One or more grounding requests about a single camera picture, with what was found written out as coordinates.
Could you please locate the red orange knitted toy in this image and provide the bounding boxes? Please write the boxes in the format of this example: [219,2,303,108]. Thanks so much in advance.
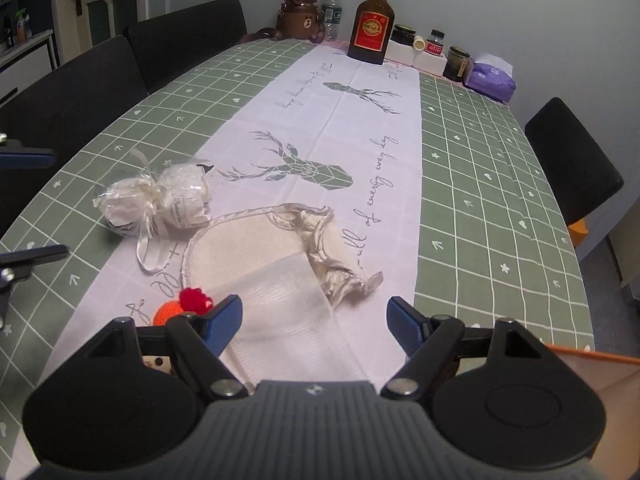
[152,287,214,326]

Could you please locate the white sheer mesh bag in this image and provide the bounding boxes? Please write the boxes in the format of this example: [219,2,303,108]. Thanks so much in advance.
[207,252,367,385]

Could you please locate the beige cloth drawstring pouch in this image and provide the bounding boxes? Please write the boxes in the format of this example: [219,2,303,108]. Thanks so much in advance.
[181,203,384,307]

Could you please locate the white organza gift bundle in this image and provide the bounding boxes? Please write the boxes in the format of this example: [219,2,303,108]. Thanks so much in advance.
[92,148,214,273]

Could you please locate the wooden radio box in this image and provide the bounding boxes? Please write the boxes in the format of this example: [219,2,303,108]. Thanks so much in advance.
[143,356,174,375]

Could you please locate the black chair near left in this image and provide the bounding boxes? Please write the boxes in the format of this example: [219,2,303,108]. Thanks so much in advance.
[1,36,148,231]

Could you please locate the black chair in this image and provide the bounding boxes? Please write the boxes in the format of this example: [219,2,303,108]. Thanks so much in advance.
[124,0,246,93]
[525,96,624,224]
[1,36,148,231]

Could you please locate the green grid tablecloth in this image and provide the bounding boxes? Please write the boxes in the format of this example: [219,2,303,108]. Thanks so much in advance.
[0,37,597,470]

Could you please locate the glass panel door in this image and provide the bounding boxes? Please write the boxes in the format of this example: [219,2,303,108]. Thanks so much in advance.
[51,0,150,63]

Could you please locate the orange red stool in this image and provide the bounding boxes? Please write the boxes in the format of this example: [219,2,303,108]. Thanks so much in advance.
[567,218,589,248]

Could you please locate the black chair far left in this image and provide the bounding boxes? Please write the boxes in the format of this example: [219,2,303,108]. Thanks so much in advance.
[124,0,246,93]

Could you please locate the orange cardboard box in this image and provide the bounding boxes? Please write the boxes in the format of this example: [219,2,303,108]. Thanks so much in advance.
[550,346,639,479]

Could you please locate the black chair right side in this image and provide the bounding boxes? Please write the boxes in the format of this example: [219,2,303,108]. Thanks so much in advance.
[525,96,624,224]

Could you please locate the white deer table runner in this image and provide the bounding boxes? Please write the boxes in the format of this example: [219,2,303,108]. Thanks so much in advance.
[8,39,424,476]

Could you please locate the purple tissue pack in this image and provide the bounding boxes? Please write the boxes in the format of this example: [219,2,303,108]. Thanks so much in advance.
[463,53,516,104]

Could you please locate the dark glass jar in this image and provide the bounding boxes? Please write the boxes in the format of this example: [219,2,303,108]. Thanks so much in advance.
[442,46,470,82]

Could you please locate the small red label jar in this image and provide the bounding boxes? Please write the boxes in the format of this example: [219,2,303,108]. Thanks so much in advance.
[425,29,445,56]

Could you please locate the small white cap bottle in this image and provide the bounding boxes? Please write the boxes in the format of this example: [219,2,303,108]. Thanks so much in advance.
[412,35,426,51]

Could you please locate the black lid jar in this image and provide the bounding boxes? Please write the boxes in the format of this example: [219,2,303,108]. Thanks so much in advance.
[390,24,416,47]

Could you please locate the brown liquor bottle red label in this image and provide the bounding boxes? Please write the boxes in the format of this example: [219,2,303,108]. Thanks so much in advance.
[347,0,395,65]

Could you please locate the clear plastic water bottle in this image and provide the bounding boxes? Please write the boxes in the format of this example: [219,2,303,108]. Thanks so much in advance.
[321,0,343,41]

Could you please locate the white box by wall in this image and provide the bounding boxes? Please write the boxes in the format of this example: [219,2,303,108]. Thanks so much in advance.
[385,40,447,76]

